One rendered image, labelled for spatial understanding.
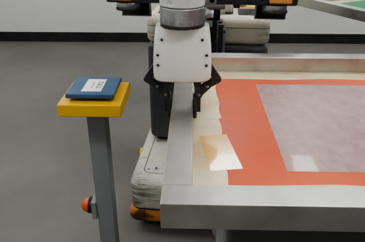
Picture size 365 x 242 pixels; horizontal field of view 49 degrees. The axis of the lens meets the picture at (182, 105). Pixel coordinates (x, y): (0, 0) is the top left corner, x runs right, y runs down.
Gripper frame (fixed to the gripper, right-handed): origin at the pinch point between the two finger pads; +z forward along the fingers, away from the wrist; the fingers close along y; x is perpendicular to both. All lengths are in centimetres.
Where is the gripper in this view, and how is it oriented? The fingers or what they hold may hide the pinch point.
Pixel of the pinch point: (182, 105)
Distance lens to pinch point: 73.6
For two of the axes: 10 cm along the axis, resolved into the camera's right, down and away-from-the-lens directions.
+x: -0.3, 4.3, -9.0
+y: -10.0, -0.1, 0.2
